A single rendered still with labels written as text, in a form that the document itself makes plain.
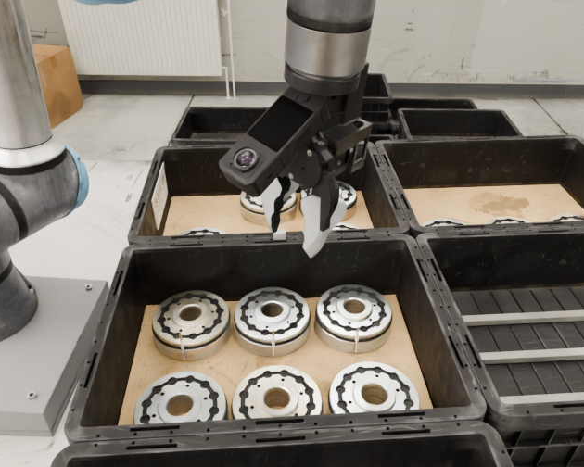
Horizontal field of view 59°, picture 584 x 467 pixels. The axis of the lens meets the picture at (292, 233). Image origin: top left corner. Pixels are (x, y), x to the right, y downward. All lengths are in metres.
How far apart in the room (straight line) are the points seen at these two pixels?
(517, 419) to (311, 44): 0.39
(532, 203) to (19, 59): 0.88
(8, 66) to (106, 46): 3.06
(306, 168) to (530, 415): 0.32
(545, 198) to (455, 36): 2.81
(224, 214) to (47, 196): 0.30
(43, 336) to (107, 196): 0.51
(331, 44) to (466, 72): 3.49
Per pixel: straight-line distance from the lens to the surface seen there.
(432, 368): 0.66
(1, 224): 0.85
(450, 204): 1.02
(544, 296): 0.86
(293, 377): 0.63
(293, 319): 0.70
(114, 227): 1.21
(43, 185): 0.87
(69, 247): 1.18
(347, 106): 0.53
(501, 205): 1.05
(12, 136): 0.85
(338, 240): 0.72
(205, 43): 3.67
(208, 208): 0.98
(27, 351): 0.89
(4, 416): 0.84
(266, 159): 0.47
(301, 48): 0.47
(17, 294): 0.91
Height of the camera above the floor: 1.35
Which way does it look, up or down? 36 degrees down
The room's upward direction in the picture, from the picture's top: straight up
